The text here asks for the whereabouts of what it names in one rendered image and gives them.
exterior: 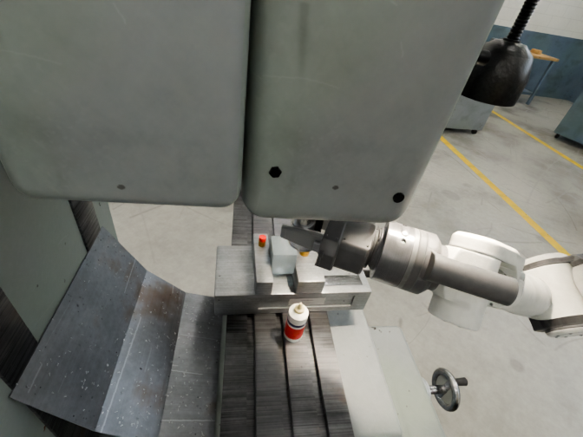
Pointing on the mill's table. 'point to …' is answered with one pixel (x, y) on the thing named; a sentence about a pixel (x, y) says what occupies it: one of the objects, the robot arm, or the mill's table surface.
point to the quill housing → (352, 101)
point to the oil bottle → (296, 322)
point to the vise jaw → (308, 274)
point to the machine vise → (278, 284)
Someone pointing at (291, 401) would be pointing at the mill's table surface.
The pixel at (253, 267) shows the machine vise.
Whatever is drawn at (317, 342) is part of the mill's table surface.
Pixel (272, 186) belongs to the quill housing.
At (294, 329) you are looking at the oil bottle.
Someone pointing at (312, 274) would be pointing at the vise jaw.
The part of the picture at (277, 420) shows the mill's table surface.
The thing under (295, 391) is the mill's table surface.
